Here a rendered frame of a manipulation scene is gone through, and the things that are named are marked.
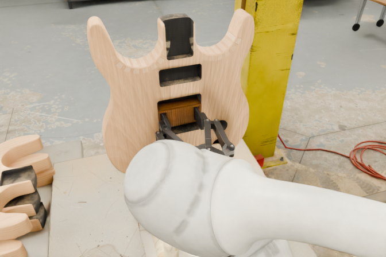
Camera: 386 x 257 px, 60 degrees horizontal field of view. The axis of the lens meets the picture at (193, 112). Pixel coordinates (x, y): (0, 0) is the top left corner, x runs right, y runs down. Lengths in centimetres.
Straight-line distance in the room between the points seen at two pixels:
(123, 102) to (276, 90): 151
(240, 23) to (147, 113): 27
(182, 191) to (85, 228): 64
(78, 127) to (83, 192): 185
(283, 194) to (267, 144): 202
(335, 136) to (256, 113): 88
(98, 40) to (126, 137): 23
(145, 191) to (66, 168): 79
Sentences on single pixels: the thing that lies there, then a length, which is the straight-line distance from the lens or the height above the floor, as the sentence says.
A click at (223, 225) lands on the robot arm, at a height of 139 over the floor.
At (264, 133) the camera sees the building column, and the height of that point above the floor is 26.
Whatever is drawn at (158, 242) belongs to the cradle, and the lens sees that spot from 84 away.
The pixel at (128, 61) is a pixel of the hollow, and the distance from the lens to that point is 68.
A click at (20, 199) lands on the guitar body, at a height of 97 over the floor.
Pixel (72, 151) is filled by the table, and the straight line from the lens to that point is 122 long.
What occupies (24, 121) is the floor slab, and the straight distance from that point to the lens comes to 309.
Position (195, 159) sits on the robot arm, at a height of 143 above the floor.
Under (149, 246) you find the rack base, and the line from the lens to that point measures 87.
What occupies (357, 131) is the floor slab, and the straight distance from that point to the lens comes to 296.
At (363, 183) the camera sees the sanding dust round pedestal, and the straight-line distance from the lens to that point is 253.
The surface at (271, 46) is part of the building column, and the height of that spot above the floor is 89.
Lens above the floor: 167
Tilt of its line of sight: 36 degrees down
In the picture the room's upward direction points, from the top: straight up
